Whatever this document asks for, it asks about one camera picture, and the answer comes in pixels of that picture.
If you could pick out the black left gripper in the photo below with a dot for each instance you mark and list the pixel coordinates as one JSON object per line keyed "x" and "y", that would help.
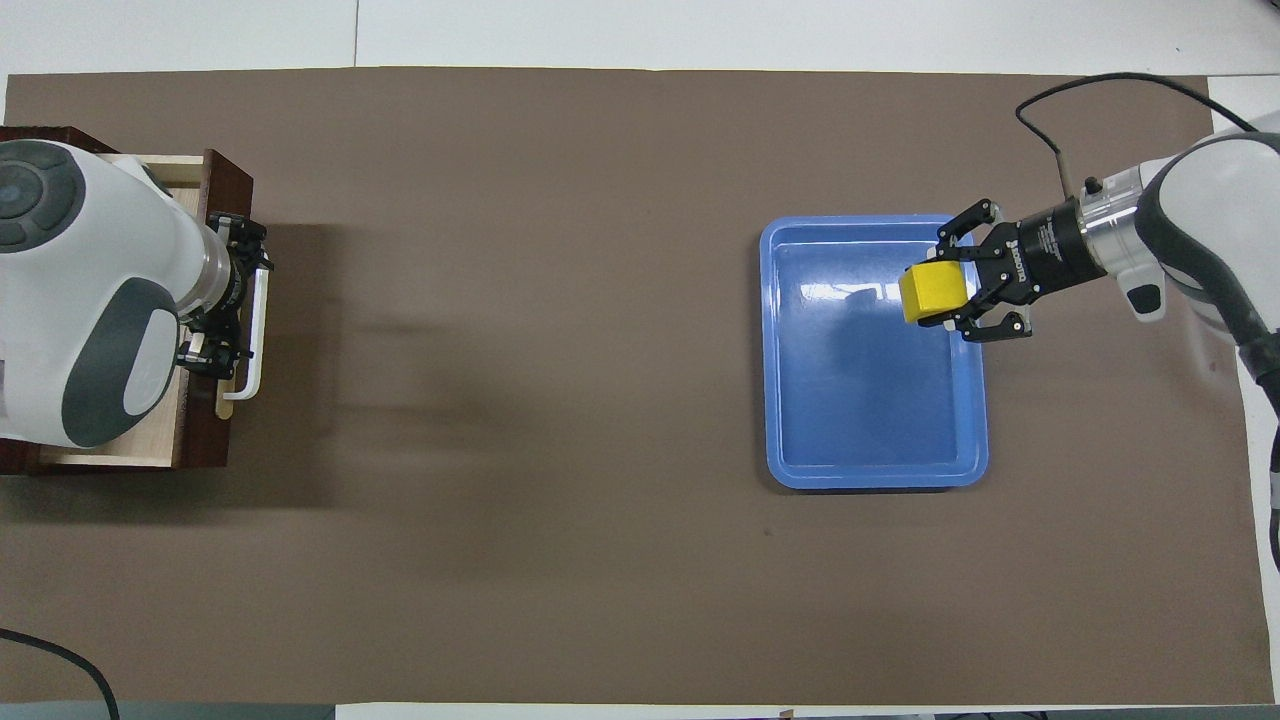
{"x": 235, "y": 295}

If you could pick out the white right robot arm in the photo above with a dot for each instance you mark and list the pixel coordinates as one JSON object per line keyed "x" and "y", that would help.
{"x": 1200, "y": 200}

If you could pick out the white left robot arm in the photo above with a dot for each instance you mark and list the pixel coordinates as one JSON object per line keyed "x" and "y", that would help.
{"x": 90, "y": 280}

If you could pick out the yellow cube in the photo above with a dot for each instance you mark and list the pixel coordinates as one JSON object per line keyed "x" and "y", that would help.
{"x": 932, "y": 292}

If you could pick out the brown paper table mat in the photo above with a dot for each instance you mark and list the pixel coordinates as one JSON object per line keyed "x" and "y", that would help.
{"x": 560, "y": 400}

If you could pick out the dark wooden drawer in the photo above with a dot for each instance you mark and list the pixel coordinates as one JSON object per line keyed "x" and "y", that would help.
{"x": 205, "y": 440}

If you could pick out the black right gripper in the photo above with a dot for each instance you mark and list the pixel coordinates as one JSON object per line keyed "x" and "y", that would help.
{"x": 1050, "y": 255}

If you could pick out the blue plastic tray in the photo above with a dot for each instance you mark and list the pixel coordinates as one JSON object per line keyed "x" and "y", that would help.
{"x": 870, "y": 400}

